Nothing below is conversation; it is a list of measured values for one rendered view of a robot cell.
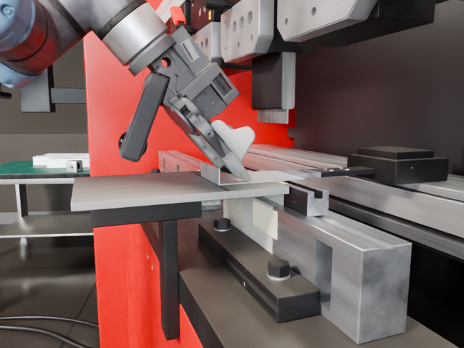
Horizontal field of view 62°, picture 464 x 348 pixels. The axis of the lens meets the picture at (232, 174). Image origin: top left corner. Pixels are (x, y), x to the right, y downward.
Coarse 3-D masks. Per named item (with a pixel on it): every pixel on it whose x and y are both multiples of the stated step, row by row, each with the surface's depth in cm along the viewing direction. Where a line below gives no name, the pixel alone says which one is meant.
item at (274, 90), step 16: (256, 64) 59; (272, 64) 54; (288, 64) 52; (256, 80) 60; (272, 80) 55; (288, 80) 52; (256, 96) 60; (272, 96) 55; (288, 96) 53; (272, 112) 57; (288, 112) 53
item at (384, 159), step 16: (352, 160) 68; (368, 160) 65; (384, 160) 61; (400, 160) 59; (416, 160) 60; (432, 160) 61; (448, 160) 63; (304, 176) 58; (320, 176) 59; (368, 176) 65; (384, 176) 61; (400, 176) 59; (416, 176) 61; (432, 176) 62
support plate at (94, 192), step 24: (72, 192) 47; (96, 192) 46; (120, 192) 46; (144, 192) 46; (168, 192) 46; (192, 192) 46; (216, 192) 47; (240, 192) 48; (264, 192) 49; (288, 192) 50
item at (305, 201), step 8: (288, 184) 52; (296, 184) 53; (304, 184) 52; (296, 192) 49; (304, 192) 47; (312, 192) 47; (320, 192) 48; (328, 192) 48; (288, 200) 51; (296, 200) 49; (304, 200) 47; (312, 200) 47; (320, 200) 47; (328, 200) 48; (296, 208) 49; (304, 208) 47; (312, 208) 47; (320, 208) 47; (328, 208) 48
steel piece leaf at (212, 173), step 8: (208, 168) 55; (216, 168) 51; (208, 176) 55; (216, 176) 52; (224, 176) 57; (232, 176) 57; (256, 176) 57; (264, 176) 57; (272, 176) 57; (224, 184) 51
